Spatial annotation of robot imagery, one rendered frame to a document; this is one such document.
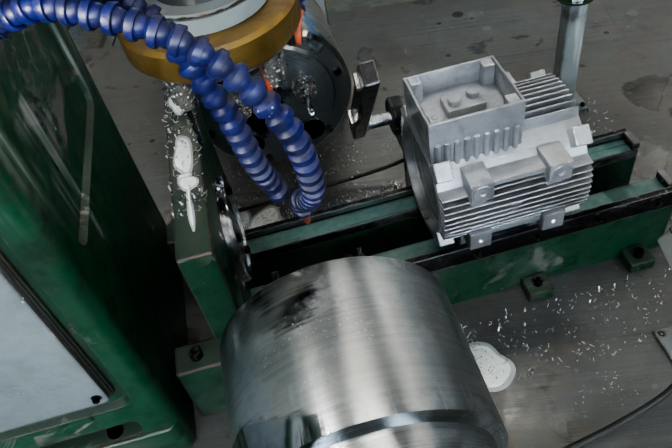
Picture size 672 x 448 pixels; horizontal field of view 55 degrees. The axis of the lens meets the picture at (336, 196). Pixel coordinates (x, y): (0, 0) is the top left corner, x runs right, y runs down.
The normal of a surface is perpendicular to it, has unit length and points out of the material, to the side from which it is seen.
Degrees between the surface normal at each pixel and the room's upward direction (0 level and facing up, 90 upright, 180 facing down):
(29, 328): 90
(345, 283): 9
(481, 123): 90
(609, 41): 0
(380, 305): 20
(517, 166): 0
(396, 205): 0
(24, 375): 90
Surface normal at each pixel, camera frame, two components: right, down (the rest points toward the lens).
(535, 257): 0.23, 0.68
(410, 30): -0.14, -0.68
